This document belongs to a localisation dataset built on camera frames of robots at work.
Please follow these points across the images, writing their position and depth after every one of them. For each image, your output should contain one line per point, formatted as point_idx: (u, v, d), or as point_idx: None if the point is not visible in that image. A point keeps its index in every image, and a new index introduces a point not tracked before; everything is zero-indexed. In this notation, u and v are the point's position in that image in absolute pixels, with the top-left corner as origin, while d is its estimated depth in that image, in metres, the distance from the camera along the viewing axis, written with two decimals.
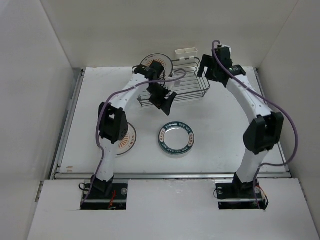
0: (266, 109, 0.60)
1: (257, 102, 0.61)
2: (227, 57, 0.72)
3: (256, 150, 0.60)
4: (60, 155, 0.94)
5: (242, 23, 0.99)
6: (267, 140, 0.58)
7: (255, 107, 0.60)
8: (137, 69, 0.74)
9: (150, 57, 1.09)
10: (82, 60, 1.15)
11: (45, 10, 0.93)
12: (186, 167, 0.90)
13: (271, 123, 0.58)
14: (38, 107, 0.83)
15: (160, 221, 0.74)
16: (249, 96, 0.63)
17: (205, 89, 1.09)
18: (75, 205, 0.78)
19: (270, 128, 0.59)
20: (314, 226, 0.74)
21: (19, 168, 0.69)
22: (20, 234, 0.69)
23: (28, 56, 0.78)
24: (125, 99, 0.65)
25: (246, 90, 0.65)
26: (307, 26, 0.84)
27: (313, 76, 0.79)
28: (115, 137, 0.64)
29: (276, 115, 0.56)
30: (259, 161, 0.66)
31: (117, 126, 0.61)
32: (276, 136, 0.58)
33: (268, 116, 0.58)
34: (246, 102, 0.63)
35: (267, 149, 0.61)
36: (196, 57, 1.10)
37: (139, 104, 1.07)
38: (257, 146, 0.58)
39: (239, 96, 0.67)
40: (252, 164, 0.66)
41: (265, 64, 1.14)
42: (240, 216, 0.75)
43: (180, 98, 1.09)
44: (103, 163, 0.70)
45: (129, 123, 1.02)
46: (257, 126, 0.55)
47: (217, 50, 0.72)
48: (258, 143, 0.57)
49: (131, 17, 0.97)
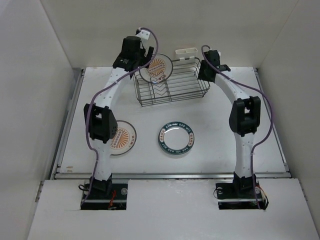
0: (245, 95, 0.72)
1: (238, 89, 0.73)
2: (216, 58, 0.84)
3: (241, 132, 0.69)
4: (60, 155, 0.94)
5: (242, 22, 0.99)
6: (249, 121, 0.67)
7: (236, 93, 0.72)
8: (115, 65, 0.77)
9: None
10: (82, 60, 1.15)
11: (45, 10, 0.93)
12: (186, 167, 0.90)
13: (251, 106, 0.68)
14: (38, 107, 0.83)
15: (159, 221, 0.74)
16: (232, 84, 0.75)
17: (205, 89, 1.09)
18: (75, 205, 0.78)
19: (251, 111, 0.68)
20: (314, 227, 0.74)
21: (18, 167, 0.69)
22: (20, 234, 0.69)
23: (27, 56, 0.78)
24: (109, 97, 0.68)
25: (229, 80, 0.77)
26: (307, 25, 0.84)
27: (314, 75, 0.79)
28: (106, 136, 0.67)
29: (254, 98, 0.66)
30: (249, 144, 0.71)
31: (106, 123, 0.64)
32: (256, 117, 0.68)
33: (248, 100, 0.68)
34: (229, 91, 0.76)
35: (252, 131, 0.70)
36: (196, 57, 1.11)
37: (139, 104, 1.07)
38: (240, 127, 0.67)
39: (224, 87, 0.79)
40: (243, 147, 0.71)
41: (265, 64, 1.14)
42: (240, 216, 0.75)
43: (180, 98, 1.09)
44: (98, 163, 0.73)
45: (129, 123, 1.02)
46: (238, 108, 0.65)
47: (208, 53, 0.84)
48: (241, 124, 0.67)
49: (131, 17, 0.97)
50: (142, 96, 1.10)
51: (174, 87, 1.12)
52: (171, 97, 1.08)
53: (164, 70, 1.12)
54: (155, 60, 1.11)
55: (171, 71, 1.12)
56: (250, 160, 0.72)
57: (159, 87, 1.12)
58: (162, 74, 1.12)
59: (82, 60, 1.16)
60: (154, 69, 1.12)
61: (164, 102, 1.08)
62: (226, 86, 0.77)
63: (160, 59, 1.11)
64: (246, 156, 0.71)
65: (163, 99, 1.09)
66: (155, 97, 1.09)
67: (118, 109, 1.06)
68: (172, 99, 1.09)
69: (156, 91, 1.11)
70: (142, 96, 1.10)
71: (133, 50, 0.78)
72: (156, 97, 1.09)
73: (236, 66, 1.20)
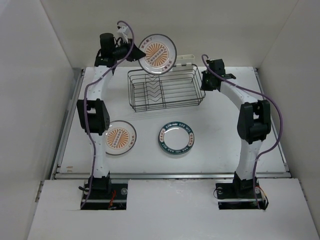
0: (253, 98, 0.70)
1: (244, 94, 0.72)
2: (221, 67, 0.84)
3: (250, 139, 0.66)
4: (60, 155, 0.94)
5: (243, 23, 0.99)
6: (258, 127, 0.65)
7: (243, 98, 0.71)
8: (97, 63, 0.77)
9: (146, 43, 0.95)
10: (82, 60, 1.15)
11: (45, 10, 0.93)
12: (186, 168, 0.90)
13: (260, 111, 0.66)
14: (38, 107, 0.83)
15: (159, 221, 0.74)
16: (238, 90, 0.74)
17: (200, 98, 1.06)
18: (75, 204, 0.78)
19: (260, 117, 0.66)
20: (314, 227, 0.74)
21: (18, 168, 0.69)
22: (20, 234, 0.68)
23: (27, 57, 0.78)
24: (98, 90, 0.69)
25: (235, 87, 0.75)
26: (307, 26, 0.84)
27: (314, 75, 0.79)
28: (102, 128, 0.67)
29: (262, 102, 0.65)
30: (255, 151, 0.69)
31: (101, 114, 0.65)
32: (266, 122, 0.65)
33: (256, 104, 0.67)
34: (235, 97, 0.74)
35: (260, 139, 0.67)
36: (194, 64, 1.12)
37: (133, 110, 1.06)
38: (250, 134, 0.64)
39: (231, 94, 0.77)
40: (248, 153, 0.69)
41: (265, 64, 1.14)
42: (240, 216, 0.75)
43: (174, 105, 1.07)
44: (97, 158, 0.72)
45: (129, 123, 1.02)
46: (245, 111, 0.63)
47: (212, 63, 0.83)
48: (250, 130, 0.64)
49: (131, 17, 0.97)
50: (136, 102, 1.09)
51: (169, 93, 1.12)
52: (165, 104, 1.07)
53: (167, 55, 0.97)
54: (154, 45, 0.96)
55: (175, 55, 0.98)
56: (254, 166, 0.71)
57: (154, 92, 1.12)
58: (167, 61, 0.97)
59: (82, 60, 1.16)
60: (157, 57, 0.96)
61: (157, 108, 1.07)
62: (232, 93, 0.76)
63: (159, 44, 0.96)
64: (250, 162, 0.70)
65: (157, 105, 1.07)
66: (149, 103, 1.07)
67: (119, 109, 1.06)
68: (166, 106, 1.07)
69: (151, 97, 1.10)
70: (136, 101, 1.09)
71: (109, 49, 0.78)
72: (150, 103, 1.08)
73: (236, 66, 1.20)
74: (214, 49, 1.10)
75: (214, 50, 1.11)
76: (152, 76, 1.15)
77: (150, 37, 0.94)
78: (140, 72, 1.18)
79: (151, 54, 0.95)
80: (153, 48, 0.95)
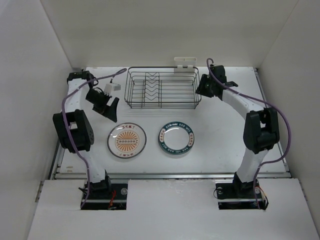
0: (258, 106, 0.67)
1: (249, 102, 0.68)
2: (222, 74, 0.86)
3: (257, 149, 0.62)
4: (60, 155, 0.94)
5: (243, 23, 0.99)
6: (266, 137, 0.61)
7: (248, 106, 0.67)
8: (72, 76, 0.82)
9: (124, 131, 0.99)
10: (82, 60, 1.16)
11: (45, 10, 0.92)
12: (186, 167, 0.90)
13: (266, 119, 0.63)
14: (38, 107, 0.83)
15: (159, 221, 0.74)
16: (241, 98, 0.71)
17: (197, 102, 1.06)
18: (75, 204, 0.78)
19: (267, 125, 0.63)
20: (314, 227, 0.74)
21: (18, 168, 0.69)
22: (19, 234, 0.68)
23: (28, 57, 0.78)
24: (76, 101, 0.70)
25: (238, 95, 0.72)
26: (308, 26, 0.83)
27: (315, 76, 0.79)
28: (87, 143, 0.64)
29: (269, 109, 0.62)
30: (259, 159, 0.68)
31: (84, 128, 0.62)
32: (274, 131, 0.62)
33: (263, 113, 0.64)
34: (239, 105, 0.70)
35: (267, 148, 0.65)
36: (195, 67, 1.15)
37: (129, 106, 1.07)
38: (258, 144, 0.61)
39: (233, 102, 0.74)
40: (252, 161, 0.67)
41: (265, 64, 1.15)
42: (240, 216, 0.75)
43: (171, 106, 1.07)
44: (90, 169, 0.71)
45: (139, 126, 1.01)
46: (252, 120, 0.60)
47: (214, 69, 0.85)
48: (258, 140, 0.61)
49: (131, 17, 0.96)
50: (133, 98, 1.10)
51: (167, 93, 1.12)
52: (161, 104, 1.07)
53: (134, 147, 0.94)
54: (129, 132, 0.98)
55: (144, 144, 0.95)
56: (256, 170, 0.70)
57: (151, 91, 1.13)
58: (129, 151, 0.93)
59: (82, 60, 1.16)
60: (124, 142, 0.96)
61: (152, 107, 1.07)
62: (235, 101, 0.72)
63: (135, 134, 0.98)
64: (253, 167, 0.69)
65: (153, 105, 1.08)
66: (145, 101, 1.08)
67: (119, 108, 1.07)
68: (162, 106, 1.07)
69: (147, 95, 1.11)
70: (133, 98, 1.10)
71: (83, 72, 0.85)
72: (146, 101, 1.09)
73: (236, 66, 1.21)
74: (214, 49, 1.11)
75: (214, 50, 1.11)
76: (152, 76, 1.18)
77: (134, 126, 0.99)
78: (141, 70, 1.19)
79: (122, 137, 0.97)
80: (127, 134, 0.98)
